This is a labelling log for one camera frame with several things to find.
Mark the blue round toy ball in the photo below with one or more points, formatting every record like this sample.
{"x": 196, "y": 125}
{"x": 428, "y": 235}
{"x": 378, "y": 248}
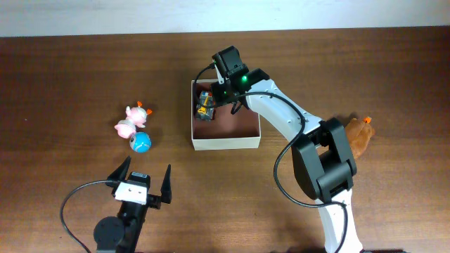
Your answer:
{"x": 140, "y": 142}

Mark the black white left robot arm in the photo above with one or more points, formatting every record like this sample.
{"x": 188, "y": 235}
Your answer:
{"x": 121, "y": 233}

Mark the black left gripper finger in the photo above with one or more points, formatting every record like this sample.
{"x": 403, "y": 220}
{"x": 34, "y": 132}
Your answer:
{"x": 166, "y": 189}
{"x": 119, "y": 174}

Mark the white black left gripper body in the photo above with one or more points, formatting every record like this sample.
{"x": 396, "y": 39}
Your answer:
{"x": 152, "y": 200}

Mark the brown plush toy with orange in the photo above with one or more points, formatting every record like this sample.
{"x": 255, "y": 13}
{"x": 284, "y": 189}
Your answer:
{"x": 359, "y": 132}

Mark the red grey toy truck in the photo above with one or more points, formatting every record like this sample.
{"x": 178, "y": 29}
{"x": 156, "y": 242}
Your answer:
{"x": 205, "y": 110}

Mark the white cardboard box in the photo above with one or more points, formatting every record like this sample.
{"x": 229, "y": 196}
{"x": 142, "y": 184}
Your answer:
{"x": 225, "y": 131}

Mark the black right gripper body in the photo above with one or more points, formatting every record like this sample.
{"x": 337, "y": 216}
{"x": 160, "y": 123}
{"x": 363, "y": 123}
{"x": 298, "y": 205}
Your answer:
{"x": 218, "y": 93}

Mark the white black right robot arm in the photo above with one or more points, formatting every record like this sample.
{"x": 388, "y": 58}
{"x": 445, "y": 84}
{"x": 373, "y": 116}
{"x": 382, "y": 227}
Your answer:
{"x": 322, "y": 160}

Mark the pink white toy figure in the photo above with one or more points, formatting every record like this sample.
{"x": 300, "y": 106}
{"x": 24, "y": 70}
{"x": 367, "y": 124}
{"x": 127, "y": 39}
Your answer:
{"x": 136, "y": 117}

